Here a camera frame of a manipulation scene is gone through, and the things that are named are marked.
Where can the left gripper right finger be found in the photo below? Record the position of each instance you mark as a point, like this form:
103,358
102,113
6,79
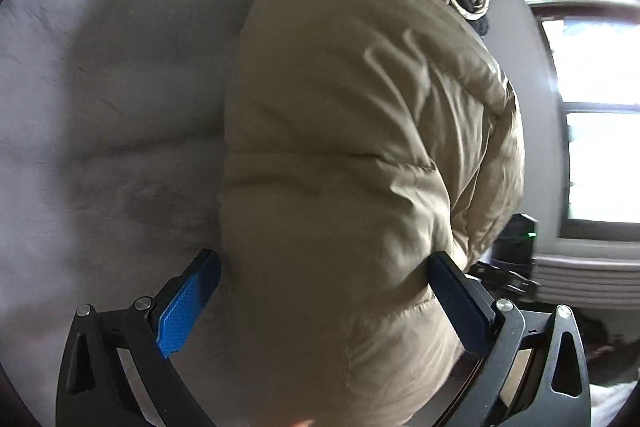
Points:
466,303

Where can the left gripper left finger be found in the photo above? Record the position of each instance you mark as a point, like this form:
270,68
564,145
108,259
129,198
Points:
181,301

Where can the beige puffer down jacket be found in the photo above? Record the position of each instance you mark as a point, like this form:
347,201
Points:
363,136

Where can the grey window curtain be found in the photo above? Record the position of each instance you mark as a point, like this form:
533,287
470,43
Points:
588,283

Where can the lavender bed cover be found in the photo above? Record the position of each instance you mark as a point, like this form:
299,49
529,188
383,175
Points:
111,155

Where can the window with dark frame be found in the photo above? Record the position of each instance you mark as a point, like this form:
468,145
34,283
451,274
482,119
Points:
594,56

